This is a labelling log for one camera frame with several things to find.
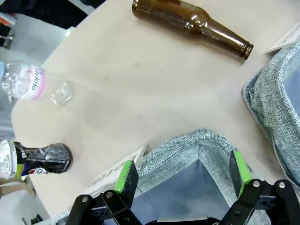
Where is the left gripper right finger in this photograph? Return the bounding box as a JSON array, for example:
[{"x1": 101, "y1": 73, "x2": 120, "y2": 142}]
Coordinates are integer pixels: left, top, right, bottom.
[{"x1": 220, "y1": 150, "x2": 300, "y2": 225}]

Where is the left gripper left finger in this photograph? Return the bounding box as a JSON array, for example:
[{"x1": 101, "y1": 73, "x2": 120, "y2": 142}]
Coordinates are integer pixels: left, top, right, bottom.
[{"x1": 66, "y1": 160, "x2": 141, "y2": 225}]

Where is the crushed black soda can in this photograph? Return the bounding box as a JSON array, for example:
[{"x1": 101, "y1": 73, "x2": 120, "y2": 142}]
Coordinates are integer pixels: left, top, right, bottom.
[{"x1": 0, "y1": 139, "x2": 73, "y2": 179}]

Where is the clear plastic bottle pink label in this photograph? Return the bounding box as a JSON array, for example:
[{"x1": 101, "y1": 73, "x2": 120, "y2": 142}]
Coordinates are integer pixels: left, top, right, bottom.
[{"x1": 0, "y1": 60, "x2": 74, "y2": 106}]

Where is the brown glass bottle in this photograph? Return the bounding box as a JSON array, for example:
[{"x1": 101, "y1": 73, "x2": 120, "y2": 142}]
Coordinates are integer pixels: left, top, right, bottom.
[{"x1": 131, "y1": 0, "x2": 255, "y2": 61}]

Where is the grey fabric basket for bottles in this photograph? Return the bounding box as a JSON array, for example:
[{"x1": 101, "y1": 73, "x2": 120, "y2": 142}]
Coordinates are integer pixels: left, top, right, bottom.
[{"x1": 52, "y1": 128, "x2": 272, "y2": 225}]

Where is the grey fabric basket for plastic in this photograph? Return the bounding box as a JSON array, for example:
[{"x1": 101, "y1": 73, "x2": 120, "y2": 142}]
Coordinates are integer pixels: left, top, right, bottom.
[{"x1": 242, "y1": 42, "x2": 300, "y2": 186}]

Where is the white Bottle label card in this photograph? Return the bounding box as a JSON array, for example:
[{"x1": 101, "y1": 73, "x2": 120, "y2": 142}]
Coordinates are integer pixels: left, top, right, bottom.
[{"x1": 83, "y1": 142, "x2": 150, "y2": 196}]

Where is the white Plastic label card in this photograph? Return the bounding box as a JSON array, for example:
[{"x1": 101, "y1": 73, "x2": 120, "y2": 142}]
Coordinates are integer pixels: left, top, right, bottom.
[{"x1": 264, "y1": 22, "x2": 300, "y2": 54}]

